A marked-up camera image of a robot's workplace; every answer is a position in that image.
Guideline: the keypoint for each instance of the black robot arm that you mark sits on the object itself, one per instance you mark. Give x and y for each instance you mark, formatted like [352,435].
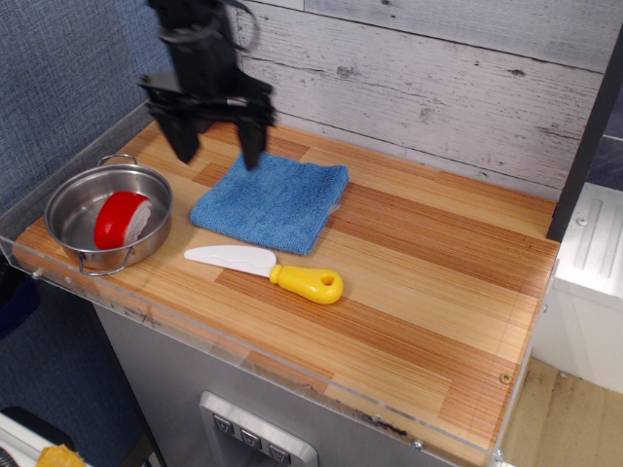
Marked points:
[232,19]

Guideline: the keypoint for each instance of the dark right frame post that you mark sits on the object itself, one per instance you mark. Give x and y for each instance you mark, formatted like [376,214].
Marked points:
[589,144]

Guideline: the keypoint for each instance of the small steel pot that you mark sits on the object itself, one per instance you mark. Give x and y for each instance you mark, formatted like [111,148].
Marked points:
[72,210]

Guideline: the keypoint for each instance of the white grooved side cabinet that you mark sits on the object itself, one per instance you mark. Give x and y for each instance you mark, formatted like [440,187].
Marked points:
[580,329]

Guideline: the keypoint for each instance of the yellow object bottom left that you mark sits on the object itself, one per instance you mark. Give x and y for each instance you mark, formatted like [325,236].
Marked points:
[59,456]

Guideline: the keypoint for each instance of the clear acrylic table guard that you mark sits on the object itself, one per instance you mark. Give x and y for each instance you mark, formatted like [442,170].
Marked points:
[444,277]

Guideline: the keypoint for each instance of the blue cloth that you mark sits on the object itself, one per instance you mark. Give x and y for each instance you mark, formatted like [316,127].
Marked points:
[280,204]

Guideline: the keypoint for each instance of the red white toy food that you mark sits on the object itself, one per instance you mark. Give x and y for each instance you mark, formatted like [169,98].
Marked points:
[121,220]

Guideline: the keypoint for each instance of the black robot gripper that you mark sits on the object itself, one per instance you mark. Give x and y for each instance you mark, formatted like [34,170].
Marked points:
[206,84]

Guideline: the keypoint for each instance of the silver dispenser button panel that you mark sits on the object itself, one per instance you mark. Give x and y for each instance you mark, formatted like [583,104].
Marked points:
[241,438]

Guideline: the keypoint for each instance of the yellow handled toy knife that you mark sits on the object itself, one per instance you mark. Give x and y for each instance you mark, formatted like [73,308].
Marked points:
[320,286]

